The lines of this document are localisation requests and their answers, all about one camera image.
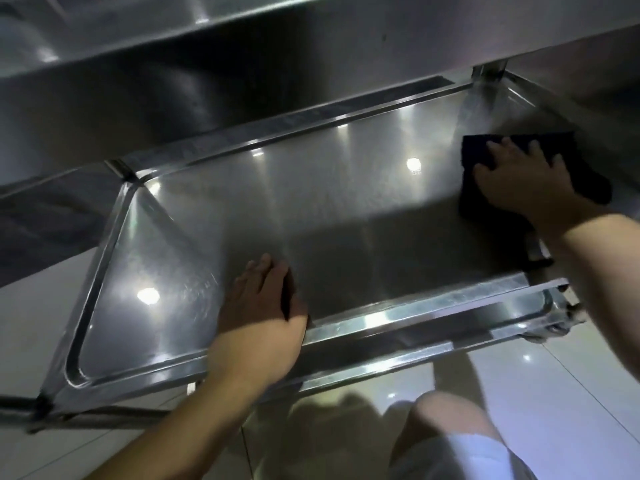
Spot person's right hand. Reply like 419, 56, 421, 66
472, 136, 615, 236

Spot person's left hand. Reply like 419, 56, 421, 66
206, 253, 310, 391

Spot dark cleaning cloth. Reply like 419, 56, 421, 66
458, 131, 614, 233

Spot person's left forearm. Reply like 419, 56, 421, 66
82, 362, 302, 480

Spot person's right forearm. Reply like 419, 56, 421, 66
537, 209, 640, 398

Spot stainless steel cart shelf tray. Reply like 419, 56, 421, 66
37, 70, 587, 421

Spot cart caster wheel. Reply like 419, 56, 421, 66
520, 290, 587, 345

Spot person's bare leg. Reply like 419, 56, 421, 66
389, 390, 503, 465

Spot white shorts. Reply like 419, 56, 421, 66
389, 432, 540, 480

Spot large stainless steel shelf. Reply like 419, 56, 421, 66
0, 0, 640, 291

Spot steel cart post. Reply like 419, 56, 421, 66
524, 234, 555, 269
471, 59, 510, 84

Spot steel cart frame bar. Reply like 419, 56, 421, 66
0, 394, 173, 436

